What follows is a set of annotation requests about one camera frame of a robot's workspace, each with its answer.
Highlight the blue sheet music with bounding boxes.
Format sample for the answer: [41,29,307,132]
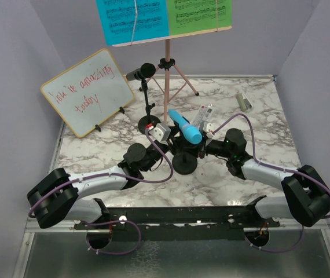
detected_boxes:
[96,0,170,46]

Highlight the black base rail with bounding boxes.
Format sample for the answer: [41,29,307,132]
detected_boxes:
[74,206,280,241]

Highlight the black mic stand front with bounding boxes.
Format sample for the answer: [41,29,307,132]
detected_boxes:
[172,139,198,175]

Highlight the pink music stand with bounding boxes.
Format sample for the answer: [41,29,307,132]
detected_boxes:
[113,25,232,123]

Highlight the blue toy microphone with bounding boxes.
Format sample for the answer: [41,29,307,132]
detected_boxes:
[168,109,203,145]

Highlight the white remote packet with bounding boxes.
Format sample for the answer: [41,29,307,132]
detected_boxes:
[190,104,214,127]

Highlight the green sheet music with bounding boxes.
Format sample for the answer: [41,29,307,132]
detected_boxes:
[167,0,232,36]

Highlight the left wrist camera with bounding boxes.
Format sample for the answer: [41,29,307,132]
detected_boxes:
[146,123,171,142]

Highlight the grey eraser block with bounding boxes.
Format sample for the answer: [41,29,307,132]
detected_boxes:
[236,93,252,112]

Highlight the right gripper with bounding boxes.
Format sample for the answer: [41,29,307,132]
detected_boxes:
[182,134,233,159]

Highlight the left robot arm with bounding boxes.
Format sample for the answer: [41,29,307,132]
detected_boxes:
[27,140,173,229]

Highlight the black microphone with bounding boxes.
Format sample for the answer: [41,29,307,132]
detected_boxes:
[126,63,156,81]

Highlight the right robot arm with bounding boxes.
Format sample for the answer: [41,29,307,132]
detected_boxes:
[184,127,330,227]

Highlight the yellow framed whiteboard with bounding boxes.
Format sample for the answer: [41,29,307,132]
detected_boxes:
[41,49,134,138]

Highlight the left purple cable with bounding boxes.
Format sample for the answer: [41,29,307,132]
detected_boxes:
[28,129,174,255]

